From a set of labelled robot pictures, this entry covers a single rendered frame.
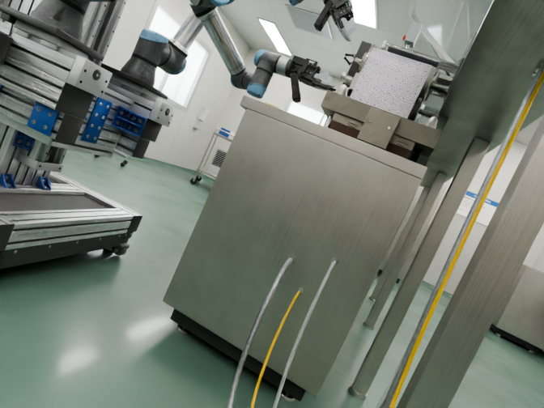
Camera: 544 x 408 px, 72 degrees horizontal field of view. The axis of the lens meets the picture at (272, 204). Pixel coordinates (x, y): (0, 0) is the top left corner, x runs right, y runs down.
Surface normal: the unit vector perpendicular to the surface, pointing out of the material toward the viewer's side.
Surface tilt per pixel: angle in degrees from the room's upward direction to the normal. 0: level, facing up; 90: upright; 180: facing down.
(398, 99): 90
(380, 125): 90
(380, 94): 90
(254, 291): 90
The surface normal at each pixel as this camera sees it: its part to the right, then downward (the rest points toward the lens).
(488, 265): -0.29, -0.05
